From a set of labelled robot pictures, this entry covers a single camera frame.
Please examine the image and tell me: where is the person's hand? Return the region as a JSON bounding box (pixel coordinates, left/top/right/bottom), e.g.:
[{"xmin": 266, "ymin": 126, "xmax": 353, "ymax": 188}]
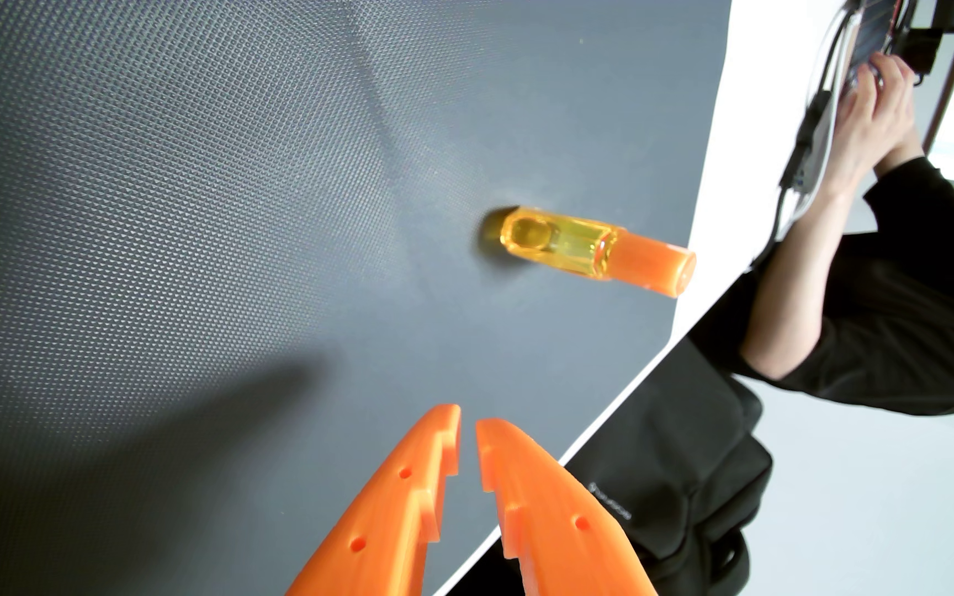
[{"xmin": 823, "ymin": 52, "xmax": 927, "ymax": 198}]

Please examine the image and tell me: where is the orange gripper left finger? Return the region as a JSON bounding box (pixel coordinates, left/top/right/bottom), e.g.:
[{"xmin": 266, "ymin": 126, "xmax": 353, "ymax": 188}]
[{"xmin": 285, "ymin": 404, "xmax": 462, "ymax": 596}]

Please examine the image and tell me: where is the yellow eyedrops bottle orange cap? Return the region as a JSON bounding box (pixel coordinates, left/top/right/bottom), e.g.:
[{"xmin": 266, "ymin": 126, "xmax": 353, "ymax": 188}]
[{"xmin": 499, "ymin": 206, "xmax": 698, "ymax": 300}]

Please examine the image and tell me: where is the person's body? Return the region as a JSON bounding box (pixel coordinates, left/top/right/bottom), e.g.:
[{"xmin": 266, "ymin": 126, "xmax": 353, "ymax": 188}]
[{"xmin": 686, "ymin": 156, "xmax": 954, "ymax": 417}]

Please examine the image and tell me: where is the dark grey textured mat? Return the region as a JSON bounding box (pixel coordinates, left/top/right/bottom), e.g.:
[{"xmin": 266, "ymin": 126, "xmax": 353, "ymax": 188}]
[{"xmin": 0, "ymin": 0, "xmax": 733, "ymax": 596}]

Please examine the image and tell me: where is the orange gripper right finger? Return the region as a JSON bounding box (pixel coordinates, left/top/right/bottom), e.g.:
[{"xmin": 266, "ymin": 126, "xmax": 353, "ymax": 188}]
[{"xmin": 475, "ymin": 417, "xmax": 659, "ymax": 596}]

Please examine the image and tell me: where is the leader arm with cables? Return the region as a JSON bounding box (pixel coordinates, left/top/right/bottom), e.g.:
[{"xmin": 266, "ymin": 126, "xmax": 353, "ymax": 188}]
[{"xmin": 749, "ymin": 0, "xmax": 946, "ymax": 270}]

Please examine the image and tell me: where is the black fabric bag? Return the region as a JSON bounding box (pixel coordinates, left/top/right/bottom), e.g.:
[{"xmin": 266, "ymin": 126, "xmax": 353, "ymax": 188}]
[{"xmin": 444, "ymin": 335, "xmax": 775, "ymax": 596}]

